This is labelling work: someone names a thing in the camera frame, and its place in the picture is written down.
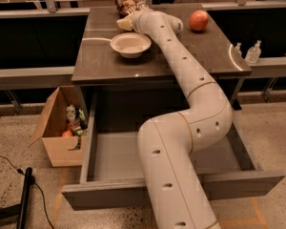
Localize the brown chip bag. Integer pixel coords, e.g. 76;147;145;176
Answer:
113;0;149;17

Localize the open cardboard box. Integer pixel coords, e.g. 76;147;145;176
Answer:
30;86;87;167

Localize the clear sanitizer pump bottle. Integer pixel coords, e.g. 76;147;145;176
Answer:
245;40;261;63

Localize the red apple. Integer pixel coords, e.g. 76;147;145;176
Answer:
189;10;209;31

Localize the white packaged item in box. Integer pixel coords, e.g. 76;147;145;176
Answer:
66;105;76;122

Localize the small orange fruit in box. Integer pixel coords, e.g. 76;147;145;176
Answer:
62;131;73;137

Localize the white paper bowl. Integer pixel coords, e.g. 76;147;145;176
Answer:
111;32;152;59

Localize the black stand leg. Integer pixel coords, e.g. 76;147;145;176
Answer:
0;167;33;229

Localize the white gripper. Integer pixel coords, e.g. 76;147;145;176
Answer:
116;10;159;34

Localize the black floor cable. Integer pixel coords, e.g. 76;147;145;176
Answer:
0;150;55;229

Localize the open grey top drawer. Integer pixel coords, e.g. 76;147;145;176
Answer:
63;90;285;210

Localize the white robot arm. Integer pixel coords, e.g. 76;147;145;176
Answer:
117;9;233;229

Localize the small clear pump bottle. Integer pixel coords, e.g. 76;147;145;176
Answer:
235;42;242;56

